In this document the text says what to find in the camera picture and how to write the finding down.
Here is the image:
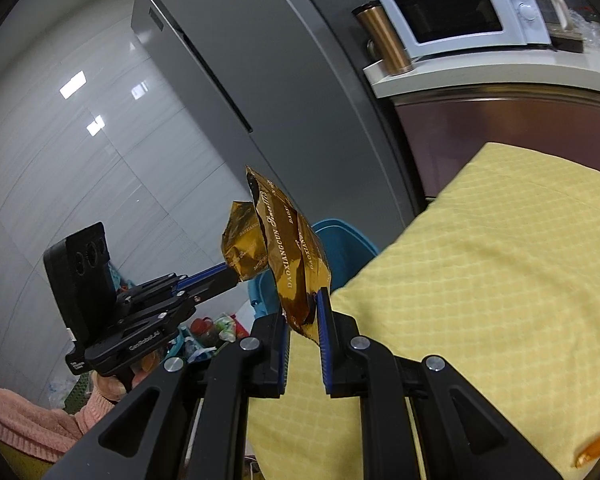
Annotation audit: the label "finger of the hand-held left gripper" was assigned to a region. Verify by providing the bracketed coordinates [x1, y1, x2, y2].
[117, 264, 237, 306]
[125, 274, 242, 323]

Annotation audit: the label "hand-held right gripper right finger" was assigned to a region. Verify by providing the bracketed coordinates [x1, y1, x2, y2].
[316, 287, 565, 480]

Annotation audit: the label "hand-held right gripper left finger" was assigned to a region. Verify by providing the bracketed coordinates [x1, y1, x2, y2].
[42, 312, 292, 480]

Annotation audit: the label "golden snack wrapper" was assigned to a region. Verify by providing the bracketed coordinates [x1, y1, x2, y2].
[221, 165, 331, 346]

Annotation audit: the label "blue trash bin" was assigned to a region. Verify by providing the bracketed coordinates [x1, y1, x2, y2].
[247, 218, 379, 321]

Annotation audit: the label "person's left hand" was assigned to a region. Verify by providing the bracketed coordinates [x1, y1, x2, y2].
[96, 352, 162, 403]

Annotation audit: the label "colourful plastic bag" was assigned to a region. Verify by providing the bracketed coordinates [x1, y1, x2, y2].
[180, 312, 253, 363]

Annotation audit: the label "yellow patterned tablecloth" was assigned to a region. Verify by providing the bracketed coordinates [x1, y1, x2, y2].
[245, 142, 600, 480]

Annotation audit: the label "grey double-door refrigerator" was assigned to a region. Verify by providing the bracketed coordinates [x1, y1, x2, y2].
[130, 0, 431, 271]

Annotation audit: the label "maroon lower cabinets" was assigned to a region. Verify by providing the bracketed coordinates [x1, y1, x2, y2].
[390, 92, 600, 201]

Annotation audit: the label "copper thermos mug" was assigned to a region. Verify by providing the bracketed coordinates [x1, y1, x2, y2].
[351, 2, 413, 77]

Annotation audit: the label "white kitchen countertop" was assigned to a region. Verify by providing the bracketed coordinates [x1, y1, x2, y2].
[364, 35, 600, 101]

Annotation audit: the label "white microwave oven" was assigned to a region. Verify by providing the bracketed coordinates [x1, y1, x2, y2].
[373, 0, 552, 61]

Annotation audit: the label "glass pitcher with white handle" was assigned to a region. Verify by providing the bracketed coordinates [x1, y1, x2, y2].
[527, 0, 573, 36]

